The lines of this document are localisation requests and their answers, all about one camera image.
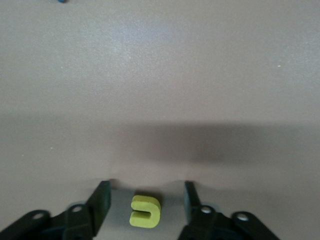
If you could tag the blue foam letter x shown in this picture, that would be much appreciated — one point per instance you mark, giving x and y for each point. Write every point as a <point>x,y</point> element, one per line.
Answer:
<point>61,1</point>

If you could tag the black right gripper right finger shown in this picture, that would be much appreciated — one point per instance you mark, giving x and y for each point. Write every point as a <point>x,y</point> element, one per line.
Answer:
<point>200,222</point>

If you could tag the brown table cover sheet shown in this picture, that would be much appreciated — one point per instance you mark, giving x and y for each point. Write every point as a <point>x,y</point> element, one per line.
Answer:
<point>160,75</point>

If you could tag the yellow foam letter u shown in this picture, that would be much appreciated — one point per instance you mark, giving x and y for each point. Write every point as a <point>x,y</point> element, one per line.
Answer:
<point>153,212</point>

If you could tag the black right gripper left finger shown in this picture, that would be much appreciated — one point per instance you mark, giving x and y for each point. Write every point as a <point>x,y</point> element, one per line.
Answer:
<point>82,222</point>

